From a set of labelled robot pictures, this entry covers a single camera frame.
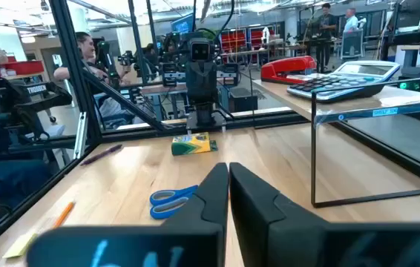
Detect red storage bin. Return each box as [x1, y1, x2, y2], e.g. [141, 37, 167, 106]
[0, 59, 46, 77]

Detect grey office chair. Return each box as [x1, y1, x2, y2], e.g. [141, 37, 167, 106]
[339, 29, 366, 60]

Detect orange pencil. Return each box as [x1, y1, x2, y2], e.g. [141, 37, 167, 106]
[52, 201, 76, 229]

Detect red stapler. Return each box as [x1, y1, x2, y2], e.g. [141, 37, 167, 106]
[260, 55, 318, 85]

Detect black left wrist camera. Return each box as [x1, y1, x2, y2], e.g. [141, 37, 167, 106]
[189, 38, 212, 62]

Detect yellow eraser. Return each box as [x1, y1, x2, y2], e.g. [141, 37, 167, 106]
[1, 231, 39, 260]

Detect purple pen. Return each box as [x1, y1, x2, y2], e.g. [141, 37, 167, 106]
[79, 143, 124, 167]

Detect white calculator grey keys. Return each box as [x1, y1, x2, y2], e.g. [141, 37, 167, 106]
[286, 60, 401, 103]

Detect blue handled scissors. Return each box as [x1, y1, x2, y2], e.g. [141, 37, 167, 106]
[149, 184, 199, 220]

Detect red parts bin rack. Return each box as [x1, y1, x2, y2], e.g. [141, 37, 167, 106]
[220, 27, 249, 55]
[249, 24, 276, 51]

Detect background wooden work table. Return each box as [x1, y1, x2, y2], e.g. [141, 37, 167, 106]
[139, 82, 189, 120]

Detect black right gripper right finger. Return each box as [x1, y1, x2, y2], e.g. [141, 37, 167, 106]
[229, 162, 329, 267]

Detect wooden shelf black metal frame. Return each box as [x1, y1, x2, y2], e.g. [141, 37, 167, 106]
[252, 73, 420, 209]

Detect silver frame bracket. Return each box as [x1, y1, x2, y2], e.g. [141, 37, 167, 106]
[73, 111, 90, 161]

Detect yellow green crayon box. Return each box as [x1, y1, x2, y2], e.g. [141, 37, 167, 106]
[171, 131, 219, 156]

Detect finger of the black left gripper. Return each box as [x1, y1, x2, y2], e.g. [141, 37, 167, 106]
[201, 61, 219, 105]
[186, 61, 203, 105]

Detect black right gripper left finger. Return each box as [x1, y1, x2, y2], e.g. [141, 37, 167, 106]
[162, 162, 230, 267]

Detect black floor box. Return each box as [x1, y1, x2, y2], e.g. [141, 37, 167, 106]
[228, 87, 259, 113]

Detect blue monitor screen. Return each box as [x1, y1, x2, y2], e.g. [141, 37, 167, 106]
[170, 13, 196, 36]

